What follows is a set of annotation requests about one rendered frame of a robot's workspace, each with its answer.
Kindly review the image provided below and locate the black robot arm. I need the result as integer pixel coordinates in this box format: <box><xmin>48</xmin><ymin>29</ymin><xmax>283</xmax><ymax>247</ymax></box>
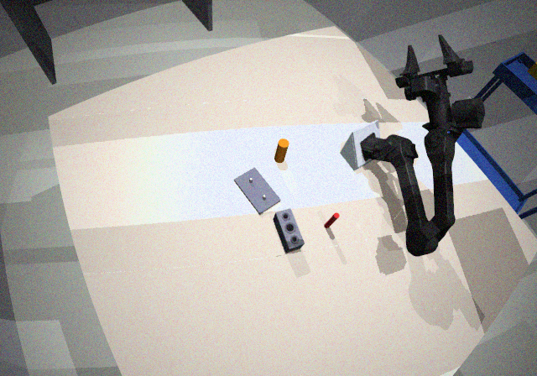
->
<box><xmin>360</xmin><ymin>76</ymin><xmax>485</xmax><ymax>257</ymax></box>

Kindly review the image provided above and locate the dark brown cylinder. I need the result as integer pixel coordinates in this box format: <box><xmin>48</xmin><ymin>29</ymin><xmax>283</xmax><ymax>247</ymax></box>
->
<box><xmin>274</xmin><ymin>138</ymin><xmax>289</xmax><ymax>163</ymax></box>

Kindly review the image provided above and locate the dark red cylindrical peg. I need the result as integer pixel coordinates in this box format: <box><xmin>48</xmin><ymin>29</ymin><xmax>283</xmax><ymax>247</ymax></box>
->
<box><xmin>324</xmin><ymin>213</ymin><xmax>340</xmax><ymax>228</ymax></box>

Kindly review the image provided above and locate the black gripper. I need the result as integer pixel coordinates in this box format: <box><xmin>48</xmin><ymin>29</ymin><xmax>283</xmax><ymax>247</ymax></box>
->
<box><xmin>395</xmin><ymin>34</ymin><xmax>474</xmax><ymax>106</ymax></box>

